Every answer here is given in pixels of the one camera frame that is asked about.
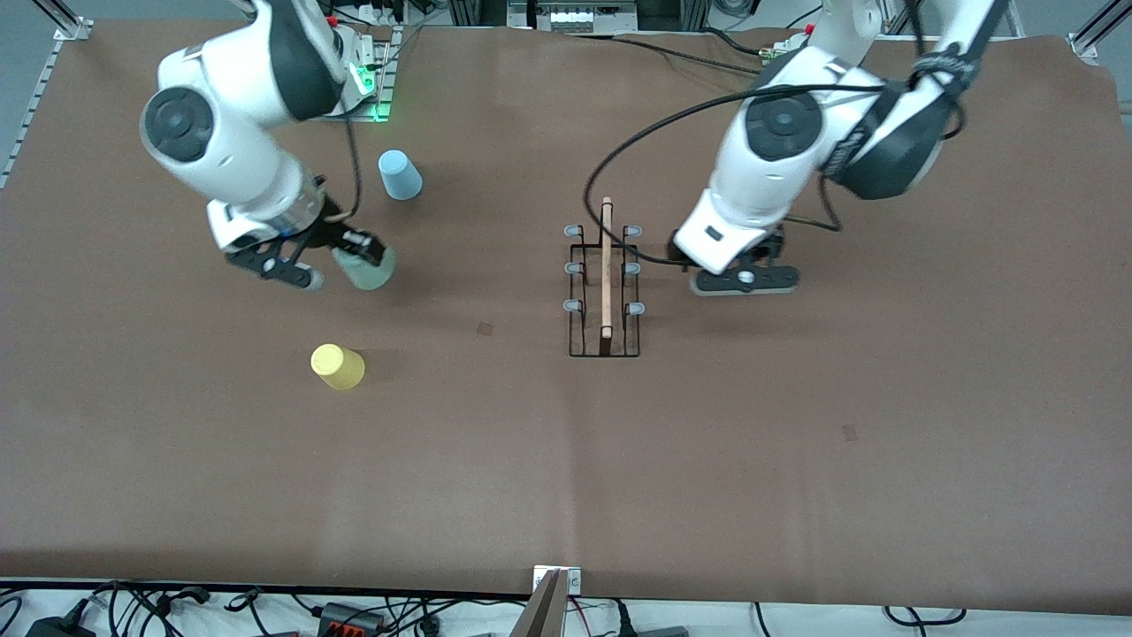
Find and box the black wire cup holder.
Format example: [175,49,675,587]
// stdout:
[562,196,646,359]

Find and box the silver metal bracket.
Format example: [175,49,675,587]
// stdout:
[532,565,583,595]

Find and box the black looped cable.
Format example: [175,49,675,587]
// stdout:
[884,606,967,626]

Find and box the long black table cable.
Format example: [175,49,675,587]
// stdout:
[566,32,763,75]

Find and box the brown table cover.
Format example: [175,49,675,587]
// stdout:
[0,19,1132,616]

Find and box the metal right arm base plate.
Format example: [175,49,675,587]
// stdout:
[332,25,395,123]

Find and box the black plug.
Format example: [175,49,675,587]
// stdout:
[610,600,691,637]

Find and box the pale green plastic cup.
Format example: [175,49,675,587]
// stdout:
[333,246,397,292]

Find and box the grey tapered post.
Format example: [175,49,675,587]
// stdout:
[509,569,569,637]

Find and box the perforated metal side rail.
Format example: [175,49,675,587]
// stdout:
[0,40,63,191]

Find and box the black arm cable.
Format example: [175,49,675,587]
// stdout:
[318,111,363,226]
[584,0,969,266]

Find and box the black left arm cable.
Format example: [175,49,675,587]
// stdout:
[584,0,969,266]

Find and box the grey control unit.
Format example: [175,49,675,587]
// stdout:
[507,0,639,35]

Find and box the aluminium frame profile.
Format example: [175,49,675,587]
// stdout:
[31,0,94,42]
[1066,0,1132,61]

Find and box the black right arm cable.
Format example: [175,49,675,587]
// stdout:
[318,111,363,226]

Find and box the black aluminium frame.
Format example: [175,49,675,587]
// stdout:
[447,0,708,32]

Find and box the light blue plastic cup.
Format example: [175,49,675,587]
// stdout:
[378,150,424,202]

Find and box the white power strip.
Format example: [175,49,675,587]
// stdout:
[340,0,417,27]

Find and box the black power adapter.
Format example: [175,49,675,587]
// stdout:
[25,613,96,637]

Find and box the short black table cable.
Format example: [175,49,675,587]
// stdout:
[699,27,772,58]

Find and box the yellow plastic cup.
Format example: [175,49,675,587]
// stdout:
[310,343,366,391]

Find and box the black orange connector block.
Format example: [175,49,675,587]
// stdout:
[318,602,386,634]

